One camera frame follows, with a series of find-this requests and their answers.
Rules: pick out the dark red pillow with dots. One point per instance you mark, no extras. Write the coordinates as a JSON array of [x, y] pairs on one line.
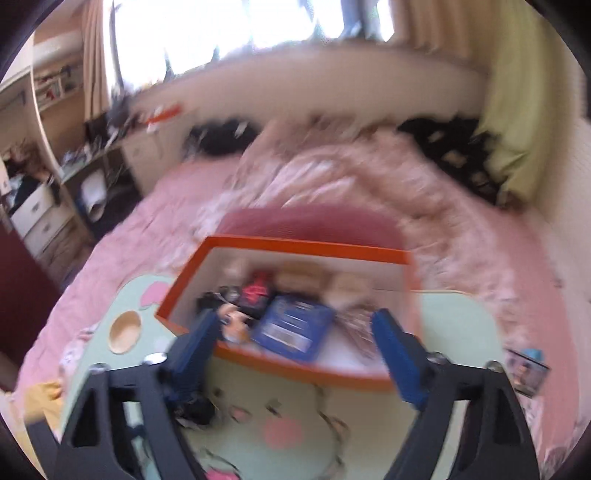
[[327, 223]]

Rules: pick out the orange cardboard box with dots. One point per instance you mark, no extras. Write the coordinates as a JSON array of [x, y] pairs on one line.
[[349, 356]]

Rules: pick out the green hanging cloth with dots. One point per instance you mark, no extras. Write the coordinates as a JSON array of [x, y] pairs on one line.
[[523, 111]]

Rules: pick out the wall shelf unit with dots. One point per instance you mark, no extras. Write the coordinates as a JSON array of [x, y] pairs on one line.
[[42, 102]]

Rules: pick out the smartphone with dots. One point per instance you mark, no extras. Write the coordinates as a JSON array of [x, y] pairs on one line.
[[527, 370]]

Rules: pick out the beige left curtain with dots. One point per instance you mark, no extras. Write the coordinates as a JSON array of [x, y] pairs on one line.
[[98, 69]]

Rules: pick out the black clothes pile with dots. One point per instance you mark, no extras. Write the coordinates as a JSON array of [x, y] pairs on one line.
[[220, 138], [457, 148]]

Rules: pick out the cartoon figure keychain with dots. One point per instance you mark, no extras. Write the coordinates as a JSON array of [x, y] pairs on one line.
[[235, 325]]

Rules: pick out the black lace pouch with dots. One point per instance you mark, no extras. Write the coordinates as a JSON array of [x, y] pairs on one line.
[[197, 413]]

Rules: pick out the dark block red symbol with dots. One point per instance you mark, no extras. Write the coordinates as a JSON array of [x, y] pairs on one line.
[[257, 293]]

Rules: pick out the blue tin box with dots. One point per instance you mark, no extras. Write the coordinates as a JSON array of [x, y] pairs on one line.
[[294, 328]]

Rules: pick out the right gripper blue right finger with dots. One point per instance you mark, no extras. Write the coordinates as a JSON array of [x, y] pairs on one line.
[[495, 441]]

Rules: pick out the white drawer desk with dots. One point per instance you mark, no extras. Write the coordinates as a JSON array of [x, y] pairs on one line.
[[147, 154]]

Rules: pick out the brown fluffy pompom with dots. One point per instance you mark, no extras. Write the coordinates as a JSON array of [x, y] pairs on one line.
[[301, 277]]

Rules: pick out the black clothes pile left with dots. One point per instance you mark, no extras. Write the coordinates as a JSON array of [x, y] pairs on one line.
[[220, 138]]

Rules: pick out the cream fluffy pompom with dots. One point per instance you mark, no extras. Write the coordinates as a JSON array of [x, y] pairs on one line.
[[347, 290]]

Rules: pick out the black clothes pile right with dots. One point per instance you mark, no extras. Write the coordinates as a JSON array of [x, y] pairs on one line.
[[457, 148]]

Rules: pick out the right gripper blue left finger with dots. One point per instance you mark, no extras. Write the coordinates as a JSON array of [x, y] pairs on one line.
[[115, 406]]

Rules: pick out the pink crumpled blanket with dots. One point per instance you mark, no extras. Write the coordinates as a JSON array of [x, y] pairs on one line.
[[291, 165]]

